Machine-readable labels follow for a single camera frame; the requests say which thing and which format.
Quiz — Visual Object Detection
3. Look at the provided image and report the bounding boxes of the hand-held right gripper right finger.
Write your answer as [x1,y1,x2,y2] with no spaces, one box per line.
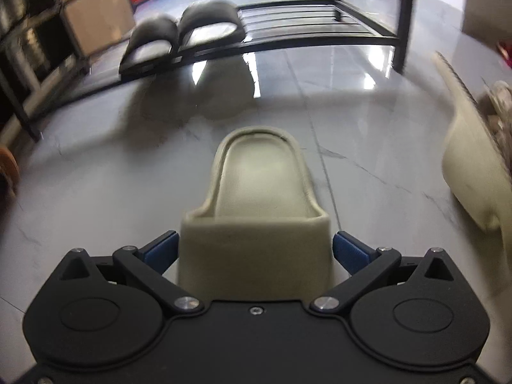
[311,231,460,315]

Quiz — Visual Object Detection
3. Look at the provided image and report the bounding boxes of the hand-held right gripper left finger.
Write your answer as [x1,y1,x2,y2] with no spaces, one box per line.
[58,230,203,316]

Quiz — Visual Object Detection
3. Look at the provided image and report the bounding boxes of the beige rubber slipper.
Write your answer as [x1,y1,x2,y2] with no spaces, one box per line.
[176,126,332,300]
[434,51,512,233]

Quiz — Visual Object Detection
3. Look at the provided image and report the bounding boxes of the white knit sneaker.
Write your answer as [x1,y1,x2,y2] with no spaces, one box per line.
[482,80,512,161]

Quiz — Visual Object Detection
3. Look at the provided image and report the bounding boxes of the black metal shoe rack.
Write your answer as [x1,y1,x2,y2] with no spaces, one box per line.
[90,0,417,89]

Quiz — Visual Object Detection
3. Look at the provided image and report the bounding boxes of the orange fuzzy slipper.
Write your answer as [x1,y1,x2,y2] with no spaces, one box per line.
[0,146,19,197]

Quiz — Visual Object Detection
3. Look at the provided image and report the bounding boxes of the black rubber slipper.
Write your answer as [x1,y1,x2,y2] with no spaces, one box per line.
[176,0,246,51]
[120,14,179,75]

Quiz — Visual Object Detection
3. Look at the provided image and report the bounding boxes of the black metal storage shelf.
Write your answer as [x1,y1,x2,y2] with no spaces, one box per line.
[0,0,137,141]

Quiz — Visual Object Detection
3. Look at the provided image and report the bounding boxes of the large cardboard box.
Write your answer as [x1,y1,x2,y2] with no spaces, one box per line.
[62,0,137,57]

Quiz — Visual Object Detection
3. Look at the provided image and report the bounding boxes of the red cloth item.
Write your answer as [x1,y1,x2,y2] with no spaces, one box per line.
[497,39,512,69]

